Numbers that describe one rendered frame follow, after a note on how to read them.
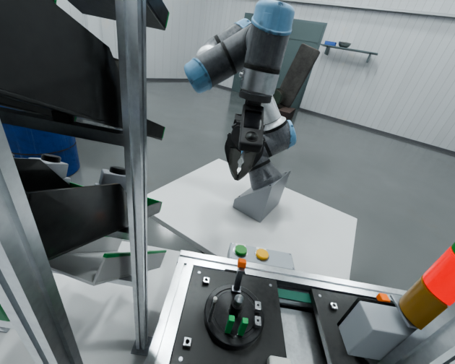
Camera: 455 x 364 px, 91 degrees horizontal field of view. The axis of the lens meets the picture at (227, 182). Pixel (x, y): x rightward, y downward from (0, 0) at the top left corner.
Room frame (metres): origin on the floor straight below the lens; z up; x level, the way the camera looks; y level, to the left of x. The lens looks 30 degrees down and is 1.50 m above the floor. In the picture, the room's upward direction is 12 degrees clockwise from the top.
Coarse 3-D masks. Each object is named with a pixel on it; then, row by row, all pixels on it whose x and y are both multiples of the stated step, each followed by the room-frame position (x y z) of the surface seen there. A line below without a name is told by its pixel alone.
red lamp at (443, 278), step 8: (448, 248) 0.20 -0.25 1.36; (448, 256) 0.19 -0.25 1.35; (440, 264) 0.19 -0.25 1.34; (448, 264) 0.18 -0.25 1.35; (432, 272) 0.19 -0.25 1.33; (440, 272) 0.18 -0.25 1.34; (448, 272) 0.18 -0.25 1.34; (424, 280) 0.19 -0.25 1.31; (432, 280) 0.18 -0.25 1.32; (440, 280) 0.18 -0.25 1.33; (448, 280) 0.17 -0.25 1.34; (432, 288) 0.18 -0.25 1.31; (440, 288) 0.17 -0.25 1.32; (448, 288) 0.17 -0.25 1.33; (440, 296) 0.17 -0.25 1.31; (448, 296) 0.17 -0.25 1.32; (448, 304) 0.16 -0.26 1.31
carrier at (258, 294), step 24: (192, 288) 0.35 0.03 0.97; (216, 288) 0.35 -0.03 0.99; (240, 288) 0.36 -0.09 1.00; (264, 288) 0.39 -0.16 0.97; (192, 312) 0.29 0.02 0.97; (216, 312) 0.29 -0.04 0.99; (240, 312) 0.29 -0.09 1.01; (264, 312) 0.32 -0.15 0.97; (192, 336) 0.24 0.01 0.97; (216, 336) 0.24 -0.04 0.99; (240, 336) 0.25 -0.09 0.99; (264, 336) 0.27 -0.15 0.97; (192, 360) 0.20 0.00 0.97; (216, 360) 0.21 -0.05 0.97; (240, 360) 0.22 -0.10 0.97; (264, 360) 0.22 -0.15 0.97; (288, 360) 0.22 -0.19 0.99
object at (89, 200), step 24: (24, 168) 0.24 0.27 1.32; (48, 168) 0.27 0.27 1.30; (48, 192) 0.15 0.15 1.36; (72, 192) 0.17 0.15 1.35; (96, 192) 0.20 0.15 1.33; (120, 192) 0.24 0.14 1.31; (48, 216) 0.15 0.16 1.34; (72, 216) 0.17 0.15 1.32; (96, 216) 0.20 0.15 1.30; (120, 216) 0.24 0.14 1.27; (48, 240) 0.14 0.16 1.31; (72, 240) 0.16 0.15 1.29
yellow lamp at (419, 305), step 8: (416, 288) 0.19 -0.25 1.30; (424, 288) 0.18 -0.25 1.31; (408, 296) 0.19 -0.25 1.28; (416, 296) 0.18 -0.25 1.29; (424, 296) 0.18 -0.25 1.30; (432, 296) 0.17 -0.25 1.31; (400, 304) 0.19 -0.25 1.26; (408, 304) 0.18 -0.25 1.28; (416, 304) 0.18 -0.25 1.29; (424, 304) 0.17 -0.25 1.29; (432, 304) 0.17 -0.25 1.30; (440, 304) 0.17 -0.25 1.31; (408, 312) 0.18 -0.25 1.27; (416, 312) 0.17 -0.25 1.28; (424, 312) 0.17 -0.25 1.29; (432, 312) 0.17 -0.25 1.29; (440, 312) 0.16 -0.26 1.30; (416, 320) 0.17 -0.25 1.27; (424, 320) 0.17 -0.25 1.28; (432, 320) 0.16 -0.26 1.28
